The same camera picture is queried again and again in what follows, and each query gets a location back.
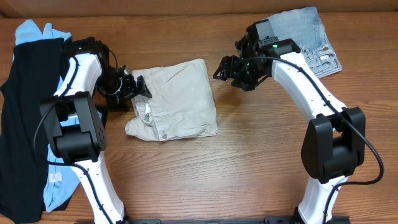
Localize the black garment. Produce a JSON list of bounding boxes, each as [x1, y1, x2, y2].
[[0, 36, 109, 224]]

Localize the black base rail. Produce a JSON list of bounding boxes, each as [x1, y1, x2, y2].
[[130, 215, 351, 224]]

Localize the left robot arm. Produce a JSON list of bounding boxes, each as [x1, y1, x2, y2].
[[38, 37, 152, 223]]

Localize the beige khaki shorts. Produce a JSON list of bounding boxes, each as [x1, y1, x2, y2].
[[125, 58, 218, 141]]

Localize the folded light blue jeans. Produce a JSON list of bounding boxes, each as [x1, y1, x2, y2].
[[267, 7, 342, 78]]

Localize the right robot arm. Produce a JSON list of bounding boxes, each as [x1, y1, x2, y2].
[[213, 19, 366, 223]]

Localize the light blue shirt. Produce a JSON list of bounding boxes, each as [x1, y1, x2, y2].
[[15, 19, 80, 212]]

